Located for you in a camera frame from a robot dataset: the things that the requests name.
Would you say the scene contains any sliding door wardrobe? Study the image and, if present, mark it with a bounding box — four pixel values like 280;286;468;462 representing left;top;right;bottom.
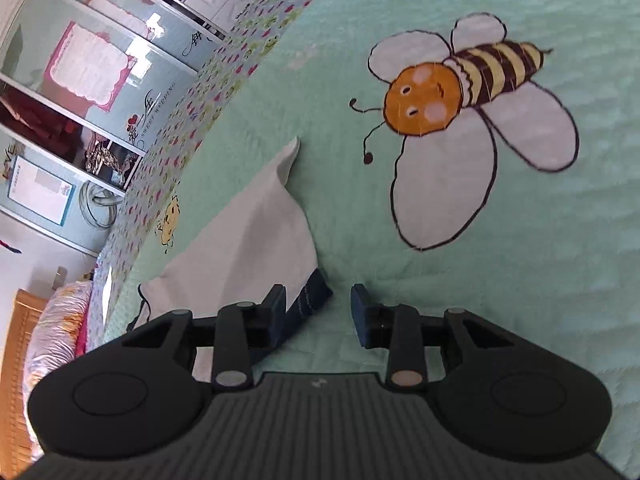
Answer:
0;0;227;257

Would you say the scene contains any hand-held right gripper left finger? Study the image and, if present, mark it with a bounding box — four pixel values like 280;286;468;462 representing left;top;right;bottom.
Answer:
122;284;287;393

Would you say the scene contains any red blanket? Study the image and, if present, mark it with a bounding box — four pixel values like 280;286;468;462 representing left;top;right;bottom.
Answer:
75;304;92;357

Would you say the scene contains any mint bee print quilted bedspread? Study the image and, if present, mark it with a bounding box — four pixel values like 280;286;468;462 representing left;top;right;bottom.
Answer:
85;0;640;480

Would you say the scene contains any floral rolled duvet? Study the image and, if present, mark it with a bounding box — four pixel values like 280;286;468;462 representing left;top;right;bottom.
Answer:
22;280;94;462

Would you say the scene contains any pink framed poster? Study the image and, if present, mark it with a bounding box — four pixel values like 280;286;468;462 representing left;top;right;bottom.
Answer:
44;21;139;112

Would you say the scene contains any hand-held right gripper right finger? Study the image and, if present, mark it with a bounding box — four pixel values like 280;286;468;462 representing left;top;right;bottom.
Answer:
350;284;516;393

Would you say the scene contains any blue framed poster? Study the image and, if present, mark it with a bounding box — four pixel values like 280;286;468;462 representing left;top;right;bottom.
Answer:
7;154;77;227

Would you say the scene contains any wooden headboard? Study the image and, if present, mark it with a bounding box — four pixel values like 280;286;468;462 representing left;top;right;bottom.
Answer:
0;287;47;467

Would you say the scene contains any white t-shirt with navy trim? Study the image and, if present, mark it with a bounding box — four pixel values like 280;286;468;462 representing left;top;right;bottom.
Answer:
127;136;334;382

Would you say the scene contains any pile of clothes in wardrobe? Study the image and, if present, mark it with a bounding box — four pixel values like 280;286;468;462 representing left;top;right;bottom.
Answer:
0;85;142;187

